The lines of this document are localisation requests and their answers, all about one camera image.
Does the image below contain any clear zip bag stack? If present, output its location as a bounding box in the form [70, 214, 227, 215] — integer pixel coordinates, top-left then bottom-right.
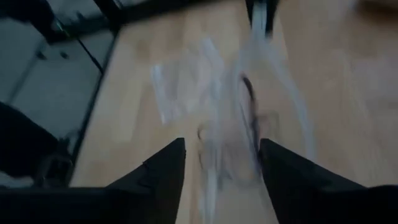
[149, 36, 231, 125]

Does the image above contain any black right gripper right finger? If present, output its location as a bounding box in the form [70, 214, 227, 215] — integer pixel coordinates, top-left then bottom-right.
[259, 138, 398, 224]

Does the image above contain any black aluminium frame rail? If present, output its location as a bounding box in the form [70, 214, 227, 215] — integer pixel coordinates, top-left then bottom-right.
[67, 29, 121, 187]
[93, 0, 224, 24]

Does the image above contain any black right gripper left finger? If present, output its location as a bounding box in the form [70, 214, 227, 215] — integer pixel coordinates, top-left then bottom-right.
[0, 138, 187, 224]

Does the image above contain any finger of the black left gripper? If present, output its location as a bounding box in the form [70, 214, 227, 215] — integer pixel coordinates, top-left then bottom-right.
[266, 0, 280, 35]
[244, 0, 256, 20]

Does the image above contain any clear plastic zip bag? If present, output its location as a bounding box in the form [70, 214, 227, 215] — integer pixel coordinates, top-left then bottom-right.
[197, 0, 317, 224]

